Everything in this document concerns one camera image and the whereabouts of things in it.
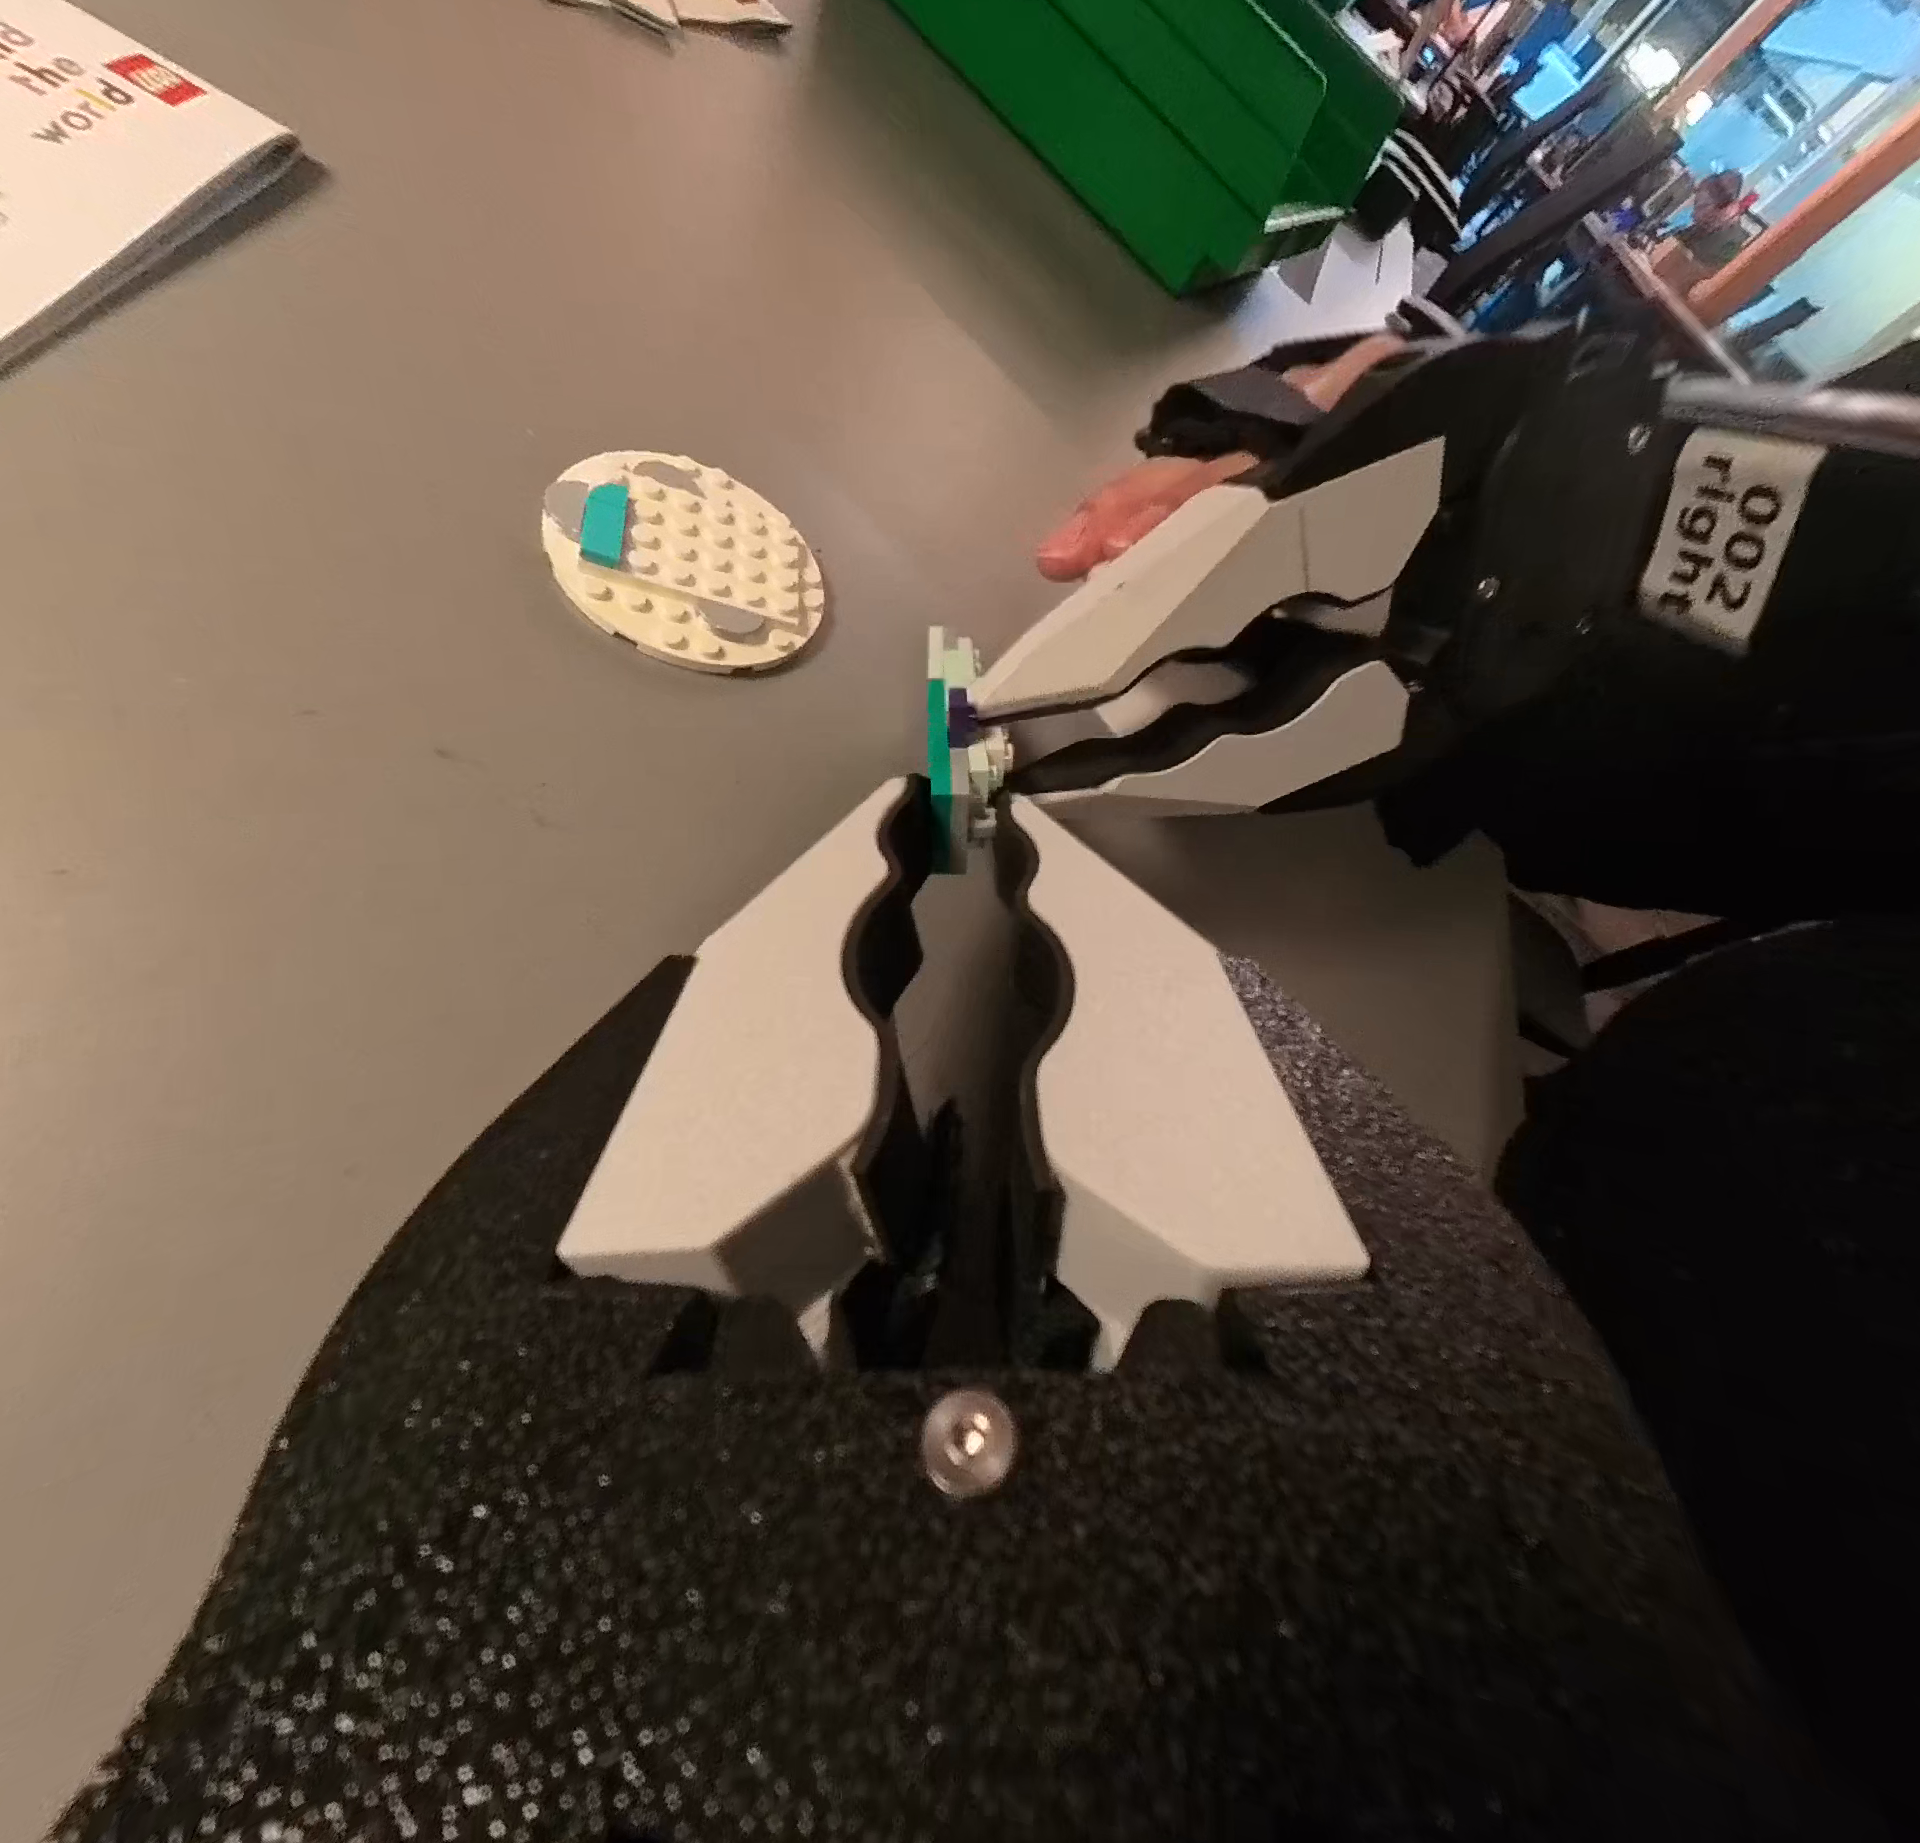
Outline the grey cable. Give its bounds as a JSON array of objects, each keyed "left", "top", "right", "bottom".
[{"left": 1386, "top": 297, "right": 1920, "bottom": 441}]

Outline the white instruction booklet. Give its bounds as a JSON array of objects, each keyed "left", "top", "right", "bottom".
[{"left": 0, "top": 0, "right": 305, "bottom": 375}]

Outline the round white lego plate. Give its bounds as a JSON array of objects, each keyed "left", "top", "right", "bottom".
[{"left": 539, "top": 448, "right": 830, "bottom": 677}]

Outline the black office chair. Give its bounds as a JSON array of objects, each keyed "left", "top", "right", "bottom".
[{"left": 1424, "top": 102, "right": 1689, "bottom": 337}]

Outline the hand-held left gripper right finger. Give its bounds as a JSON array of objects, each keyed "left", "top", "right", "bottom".
[{"left": 989, "top": 795, "right": 1373, "bottom": 1377}]

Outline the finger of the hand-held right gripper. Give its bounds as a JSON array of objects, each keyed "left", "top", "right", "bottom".
[
  {"left": 967, "top": 437, "right": 1454, "bottom": 719},
  {"left": 1012, "top": 628, "right": 1428, "bottom": 822}
]

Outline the green plastic bin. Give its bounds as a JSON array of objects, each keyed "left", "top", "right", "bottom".
[{"left": 831, "top": 0, "right": 1406, "bottom": 299}]

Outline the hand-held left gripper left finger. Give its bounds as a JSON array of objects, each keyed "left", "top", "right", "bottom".
[{"left": 554, "top": 775, "right": 932, "bottom": 1365}]

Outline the person's black sweater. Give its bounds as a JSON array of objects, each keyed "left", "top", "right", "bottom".
[{"left": 1499, "top": 920, "right": 1920, "bottom": 1769}]

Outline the teal and mint lego assembly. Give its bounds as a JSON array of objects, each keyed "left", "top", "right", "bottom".
[{"left": 922, "top": 626, "right": 1022, "bottom": 878}]

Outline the person's right hand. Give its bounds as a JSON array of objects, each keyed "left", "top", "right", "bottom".
[{"left": 1035, "top": 448, "right": 1280, "bottom": 582}]

